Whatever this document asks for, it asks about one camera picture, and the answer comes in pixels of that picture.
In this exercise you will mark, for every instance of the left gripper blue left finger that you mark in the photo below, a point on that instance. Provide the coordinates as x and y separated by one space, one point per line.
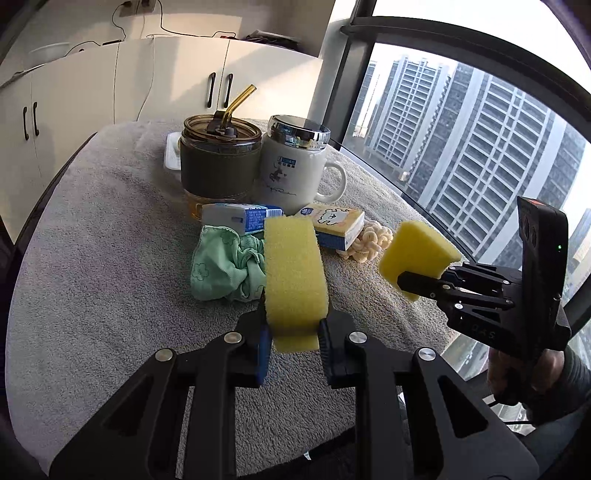
175 416

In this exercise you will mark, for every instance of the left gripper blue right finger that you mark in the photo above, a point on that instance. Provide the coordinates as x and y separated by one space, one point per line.
415 416

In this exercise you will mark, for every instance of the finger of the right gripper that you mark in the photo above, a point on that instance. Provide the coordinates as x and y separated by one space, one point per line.
415 286
465 272

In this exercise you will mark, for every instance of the cream knotted rope toy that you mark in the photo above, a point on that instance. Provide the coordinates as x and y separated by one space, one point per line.
370 243

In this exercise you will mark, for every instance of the yellow bear tissue pack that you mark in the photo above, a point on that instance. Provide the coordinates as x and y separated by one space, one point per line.
336 227

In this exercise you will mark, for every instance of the large yellow sponge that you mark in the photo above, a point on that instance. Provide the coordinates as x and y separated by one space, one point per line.
296 297

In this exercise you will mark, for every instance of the green flower cloth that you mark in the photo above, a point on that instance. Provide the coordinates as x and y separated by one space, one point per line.
225 265

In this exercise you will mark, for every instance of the blue tissue pack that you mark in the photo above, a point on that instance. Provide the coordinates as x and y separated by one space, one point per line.
243 218

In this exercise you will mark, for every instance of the right hand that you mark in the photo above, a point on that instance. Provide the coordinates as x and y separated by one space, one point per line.
511 379

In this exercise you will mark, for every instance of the grey towel table cover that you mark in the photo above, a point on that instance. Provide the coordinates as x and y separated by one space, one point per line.
104 284

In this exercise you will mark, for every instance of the white ceramic mug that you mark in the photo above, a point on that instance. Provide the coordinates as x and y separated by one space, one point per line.
289 177

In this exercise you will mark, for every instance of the chrome mug lid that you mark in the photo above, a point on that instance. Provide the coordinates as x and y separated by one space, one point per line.
298 132

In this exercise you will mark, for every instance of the green sleeved glass cup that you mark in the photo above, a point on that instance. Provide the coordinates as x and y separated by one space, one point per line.
218 164

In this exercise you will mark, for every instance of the amber glass straw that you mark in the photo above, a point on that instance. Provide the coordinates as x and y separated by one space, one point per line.
226 116

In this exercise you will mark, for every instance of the white plastic tray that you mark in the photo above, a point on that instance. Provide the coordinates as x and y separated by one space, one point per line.
171 160

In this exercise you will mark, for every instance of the white lower cabinet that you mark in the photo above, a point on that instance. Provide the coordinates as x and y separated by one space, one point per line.
48 113

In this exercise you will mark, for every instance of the white bowl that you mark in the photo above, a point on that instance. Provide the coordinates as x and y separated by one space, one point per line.
48 53

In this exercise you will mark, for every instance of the black window frame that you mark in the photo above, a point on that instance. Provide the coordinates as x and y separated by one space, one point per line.
491 54

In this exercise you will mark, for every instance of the wall power outlet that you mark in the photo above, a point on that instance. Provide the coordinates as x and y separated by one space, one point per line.
136 7

